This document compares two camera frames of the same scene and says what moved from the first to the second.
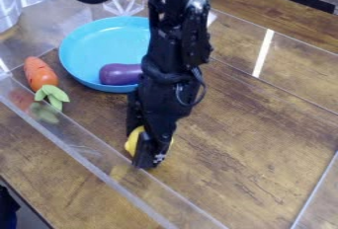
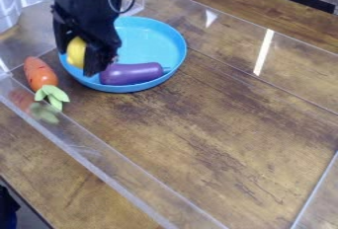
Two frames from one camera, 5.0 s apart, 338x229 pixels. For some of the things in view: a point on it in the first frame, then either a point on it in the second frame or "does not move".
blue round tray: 109,40 does not move
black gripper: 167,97 to 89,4
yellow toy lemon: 131,141 to 75,51
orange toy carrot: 43,80 does not move
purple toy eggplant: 121,74 does not move
